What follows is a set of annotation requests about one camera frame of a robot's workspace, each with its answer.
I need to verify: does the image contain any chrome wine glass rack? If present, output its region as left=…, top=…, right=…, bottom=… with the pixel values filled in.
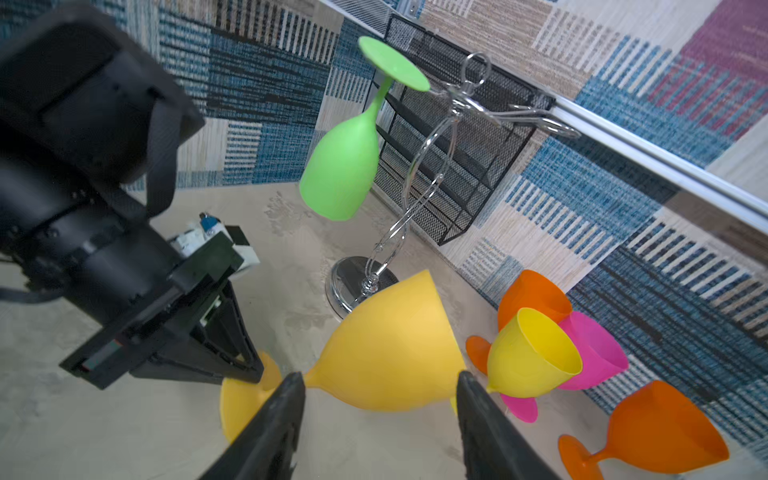
left=326, top=52, right=581, bottom=318

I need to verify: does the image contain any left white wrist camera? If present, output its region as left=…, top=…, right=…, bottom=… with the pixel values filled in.
left=169, top=212, right=260, bottom=279

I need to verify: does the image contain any orange back wine glass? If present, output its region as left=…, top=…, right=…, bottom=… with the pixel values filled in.
left=558, top=381, right=730, bottom=479

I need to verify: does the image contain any orange wine glass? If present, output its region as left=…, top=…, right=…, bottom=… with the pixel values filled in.
left=558, top=381, right=730, bottom=479
left=465, top=269, right=573, bottom=375

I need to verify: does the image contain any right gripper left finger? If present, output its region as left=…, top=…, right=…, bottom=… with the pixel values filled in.
left=202, top=372, right=306, bottom=480

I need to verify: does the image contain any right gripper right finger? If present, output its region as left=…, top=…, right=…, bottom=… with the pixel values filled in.
left=456, top=371, right=558, bottom=479

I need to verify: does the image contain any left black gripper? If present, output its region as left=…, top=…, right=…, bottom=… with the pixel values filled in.
left=60, top=248, right=264, bottom=389

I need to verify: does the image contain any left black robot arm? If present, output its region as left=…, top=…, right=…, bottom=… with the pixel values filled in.
left=1, top=2, right=264, bottom=389

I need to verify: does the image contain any green wine glass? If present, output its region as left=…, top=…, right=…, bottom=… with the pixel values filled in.
left=299, top=36, right=430, bottom=222

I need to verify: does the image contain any pink wine glass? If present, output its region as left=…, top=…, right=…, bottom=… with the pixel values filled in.
left=501, top=312, right=629, bottom=423

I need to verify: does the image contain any orange front wine glass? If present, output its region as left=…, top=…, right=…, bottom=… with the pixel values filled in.
left=465, top=269, right=573, bottom=375

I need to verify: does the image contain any amber yellow wine glass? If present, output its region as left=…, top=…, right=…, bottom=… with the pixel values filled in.
left=219, top=269, right=468, bottom=445

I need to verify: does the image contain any black wire shelf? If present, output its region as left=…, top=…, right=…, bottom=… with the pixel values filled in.
left=375, top=15, right=534, bottom=245

